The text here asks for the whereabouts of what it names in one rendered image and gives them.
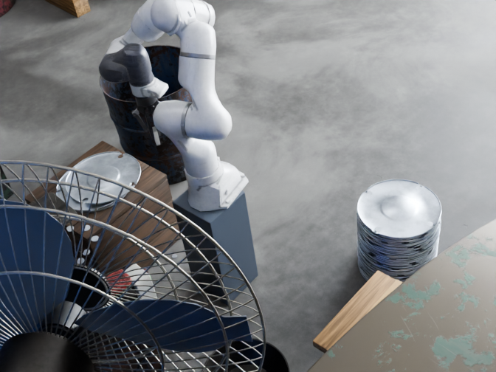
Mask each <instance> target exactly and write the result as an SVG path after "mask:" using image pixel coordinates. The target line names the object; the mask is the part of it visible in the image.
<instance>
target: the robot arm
mask: <svg viewBox="0 0 496 372"><path fill-rule="evenodd" d="M215 18H216V17H215V12H214V9H213V7H212V6H211V5H209V4H208V3H206V2H204V1H202V0H200V1H199V0H147V1H146V2H145V3H144V5H143V6H141V8H139V9H138V11H137V12H136V13H135V15H134V17H133V20H132V22H131V28H130V29H129V30H128V32H127V33H126V34H125V35H123V36H121V37H119V38H116V39H114V40H113V41H112V42H111V44H110V46H109V48H108V50H107V52H106V54H105V56H104V57H103V59H102V61H101V63H100V65H99V72H100V75H101V76H102V78H103V79H104V80H106V81H108V82H110V83H123V82H127V81H128V82H129V83H130V87H131V91H132V94H133V95H134V96H135V98H136V102H137V108H136V109H135V110H133V111H132V112H131V113H132V114H133V116H134V117H135V118H137V120H138V121H139V123H140V125H141V126H142V128H143V129H144V131H145V132H148V131H149V132H150V135H151V138H154V140H155V143H156V145H161V144H160V141H159V136H161V132H162V133H163V134H164V135H165V136H167V137H168V138H169V139H170V140H171V141H172V142H173V144H174V145H175V146H176V147H177V149H178V150H179V152H180V153H181V155H182V160H183V162H184V165H185V176H186V180H187V183H188V186H187V188H188V199H187V200H188V202H189V204H190V206H191V207H192V208H195V209H197V210H199V211H213V210H220V209H228V207H229V206H230V205H231V204H232V203H233V201H234V200H235V198H236V197H237V196H238V194H239V193H240V192H241V191H242V190H243V189H244V187H245V186H246V185H247V183H248V182H249V181H248V179H247V177H245V175H244V174H243V173H242V172H240V171H238V170H237V169H236V167H234V166H233V165H231V164H230V163H227V162H223V161H220V159H219V157H218V156H217V155H216V147H215V146H214V143H213V142H212V141H215V140H224V139H225V138H227V136H228V134H229V133H230V131H231V130H232V120H231V116H230V114H229V112H228V111H227V110H226V109H225V108H224V107H223V106H222V104H221V102H220V101H219V99H218V96H217V94H216V90H215V81H214V80H215V60H216V33H215V30H214V29H213V25H214V23H215ZM164 33H167V34H168V35H169V36H172V35H173V34H174V33H175V34H176V35H178V36H179V38H180V43H181V47H180V56H179V73H178V80H179V83H180V85H181V86H182V87H184V88H185V89H186V90H187V91H189V93H190V95H191V97H192V101H193V102H192V103H191V102H185V101H179V100H169V101H162V102H159V100H158V99H157V98H160V97H161V96H162V95H163V94H164V93H166V91H167V90H168V84H166V83H164V82H162V81H160V80H158V79H157V78H155V77H154V75H153V73H152V71H151V62H150V59H149V56H148V53H147V51H146V49H145V48H144V47H143V46H142V45H141V44H142V43H143V41H146V42H155V40H157V39H158V38H160V37H161V36H162V35H163V34H164ZM139 111H140V112H141V113H143V114H144V115H145V118H146V121H147V124H148V127H146V125H145V124H144V122H143V121H142V119H141V117H140V116H139V114H140V113H139ZM149 114H152V116H153V120H154V125H155V126H154V127H152V125H151V120H150V116H149Z"/></svg>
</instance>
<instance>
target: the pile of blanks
mask: <svg viewBox="0 0 496 372"><path fill-rule="evenodd" d="M356 216H357V256H358V267H359V270H360V273H361V274H362V276H363V278H364V279H366V281H368V280H369V279H370V278H371V277H372V276H373V275H374V274H375V273H376V272H377V271H380V272H382V273H384V274H386V275H388V276H389V277H391V278H393V279H395V280H399V281H401V282H402V283H403V282H404V281H405V280H407V279H408V278H409V277H410V276H411V275H413V274H414V273H415V272H417V271H418V270H419V269H420V268H422V267H423V266H424V265H425V264H427V263H428V262H430V261H431V260H432V259H434V258H435V257H436V256H437V251H438V241H439V234H440V227H441V217H440V219H439V221H438V223H437V224H436V225H435V226H434V225H433V227H434V228H432V229H431V230H430V231H428V232H426V233H425V234H423V235H420V236H417V237H414V238H405V239H397V238H388V237H384V236H382V235H379V234H377V233H376V231H375V232H373V231H371V230H370V229H368V228H367V227H366V226H365V225H364V224H363V223H362V221H361V219H360V218H359V215H358V212H357V209H356Z"/></svg>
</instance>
